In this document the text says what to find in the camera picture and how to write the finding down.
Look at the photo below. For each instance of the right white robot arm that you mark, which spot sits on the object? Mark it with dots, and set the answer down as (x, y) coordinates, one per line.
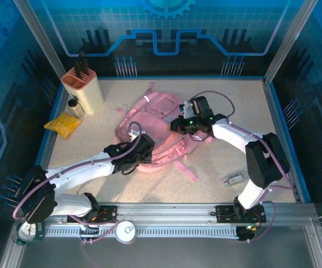
(231, 136)

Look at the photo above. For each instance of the cream knife block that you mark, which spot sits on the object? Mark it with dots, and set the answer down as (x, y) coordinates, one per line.
(89, 95)

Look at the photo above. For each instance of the pink student backpack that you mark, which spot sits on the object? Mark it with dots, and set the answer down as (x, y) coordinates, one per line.
(161, 131)

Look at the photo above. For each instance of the aluminium front beam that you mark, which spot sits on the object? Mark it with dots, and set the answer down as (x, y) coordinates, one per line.
(163, 213)

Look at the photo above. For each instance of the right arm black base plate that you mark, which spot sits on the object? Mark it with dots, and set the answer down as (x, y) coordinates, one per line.
(225, 213)

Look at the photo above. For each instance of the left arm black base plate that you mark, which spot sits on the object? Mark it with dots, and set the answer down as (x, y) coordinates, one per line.
(108, 213)

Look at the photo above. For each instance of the round dial gauge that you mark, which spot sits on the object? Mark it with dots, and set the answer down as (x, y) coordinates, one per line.
(32, 234)

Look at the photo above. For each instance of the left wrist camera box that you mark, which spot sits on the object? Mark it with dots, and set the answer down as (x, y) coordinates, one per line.
(144, 143)

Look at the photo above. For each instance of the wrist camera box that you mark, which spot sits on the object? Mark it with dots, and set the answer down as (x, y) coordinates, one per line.
(144, 143)
(203, 106)

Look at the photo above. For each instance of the aluminium frame post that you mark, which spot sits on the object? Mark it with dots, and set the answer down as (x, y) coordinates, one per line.
(42, 42)
(289, 42)

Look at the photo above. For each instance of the small bottle with black cap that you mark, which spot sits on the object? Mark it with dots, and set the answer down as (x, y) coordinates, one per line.
(76, 109)

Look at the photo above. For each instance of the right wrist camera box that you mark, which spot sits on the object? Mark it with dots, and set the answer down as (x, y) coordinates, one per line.
(203, 106)

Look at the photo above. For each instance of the grey item in clear packet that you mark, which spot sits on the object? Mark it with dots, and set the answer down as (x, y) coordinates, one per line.
(235, 179)

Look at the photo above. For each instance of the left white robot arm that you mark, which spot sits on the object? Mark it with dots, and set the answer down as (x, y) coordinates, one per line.
(80, 170)

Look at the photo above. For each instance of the yellow snack bag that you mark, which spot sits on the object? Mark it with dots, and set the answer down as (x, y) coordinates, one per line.
(63, 125)

